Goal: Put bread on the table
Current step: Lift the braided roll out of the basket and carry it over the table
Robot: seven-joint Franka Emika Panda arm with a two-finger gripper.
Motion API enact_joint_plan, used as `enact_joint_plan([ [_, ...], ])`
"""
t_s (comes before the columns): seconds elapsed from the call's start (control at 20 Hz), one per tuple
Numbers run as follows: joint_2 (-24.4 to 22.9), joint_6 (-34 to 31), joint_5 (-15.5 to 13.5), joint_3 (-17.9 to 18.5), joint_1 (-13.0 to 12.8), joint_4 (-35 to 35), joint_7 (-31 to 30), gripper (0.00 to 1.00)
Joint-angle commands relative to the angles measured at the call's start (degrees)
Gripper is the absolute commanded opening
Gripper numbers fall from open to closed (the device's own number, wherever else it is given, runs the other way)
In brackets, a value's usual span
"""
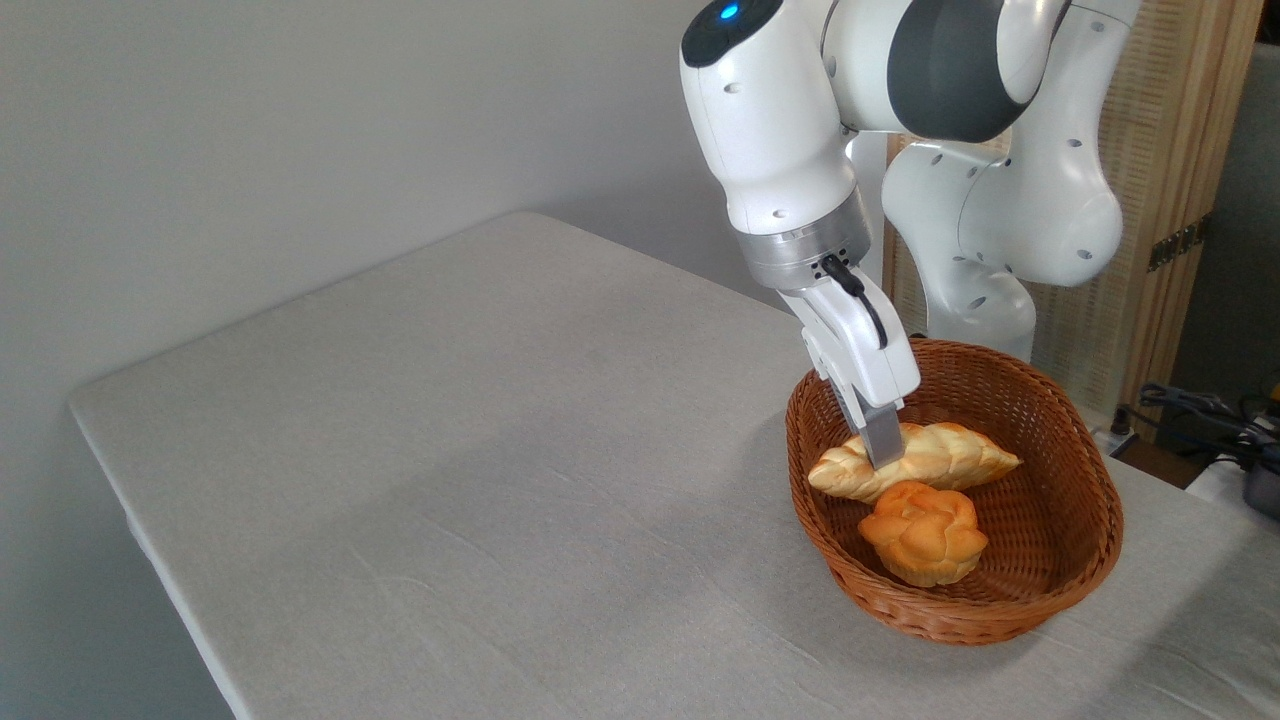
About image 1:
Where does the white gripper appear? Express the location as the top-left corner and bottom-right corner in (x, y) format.
(779, 267), (922, 470)

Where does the long braided bread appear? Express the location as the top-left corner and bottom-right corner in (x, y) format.
(807, 421), (1023, 504)

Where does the round flower-shaped bread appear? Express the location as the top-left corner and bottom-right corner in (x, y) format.
(857, 481), (990, 588)

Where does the brown wicker basket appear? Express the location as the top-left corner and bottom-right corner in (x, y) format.
(785, 338), (1125, 646)

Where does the dark metal screen hinge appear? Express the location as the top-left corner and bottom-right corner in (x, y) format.
(1147, 217), (1210, 274)

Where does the grey tablecloth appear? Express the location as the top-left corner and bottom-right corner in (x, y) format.
(68, 211), (1280, 720)

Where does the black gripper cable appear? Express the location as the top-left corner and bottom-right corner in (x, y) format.
(819, 253), (890, 350)

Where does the black cable bundle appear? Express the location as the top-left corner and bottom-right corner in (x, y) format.
(1113, 382), (1280, 471)

